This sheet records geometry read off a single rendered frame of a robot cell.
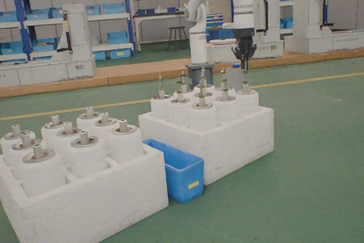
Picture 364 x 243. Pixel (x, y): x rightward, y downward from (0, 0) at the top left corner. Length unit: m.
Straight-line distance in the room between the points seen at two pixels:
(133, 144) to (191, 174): 0.21
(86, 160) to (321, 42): 3.39
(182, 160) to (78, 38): 2.36
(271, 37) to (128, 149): 2.95
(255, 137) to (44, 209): 0.77
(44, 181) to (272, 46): 3.09
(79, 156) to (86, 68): 2.41
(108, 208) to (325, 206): 0.60
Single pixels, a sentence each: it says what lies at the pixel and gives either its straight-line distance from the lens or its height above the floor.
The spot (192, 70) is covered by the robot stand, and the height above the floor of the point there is 0.27.
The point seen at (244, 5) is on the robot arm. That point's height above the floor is 0.58.
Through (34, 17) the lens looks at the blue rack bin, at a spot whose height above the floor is 0.84.
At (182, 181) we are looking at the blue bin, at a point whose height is 0.08.
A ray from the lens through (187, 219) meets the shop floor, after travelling 0.93.
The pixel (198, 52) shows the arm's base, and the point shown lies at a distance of 1.74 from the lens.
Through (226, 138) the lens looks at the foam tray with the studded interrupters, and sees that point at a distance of 1.08.
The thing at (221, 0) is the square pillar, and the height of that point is 0.97.
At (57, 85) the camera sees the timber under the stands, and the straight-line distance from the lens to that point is 3.19.
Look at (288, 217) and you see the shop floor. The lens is 0.94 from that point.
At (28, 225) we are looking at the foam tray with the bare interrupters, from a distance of 0.81.
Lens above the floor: 0.54
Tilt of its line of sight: 15 degrees down
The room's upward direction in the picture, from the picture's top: 5 degrees counter-clockwise
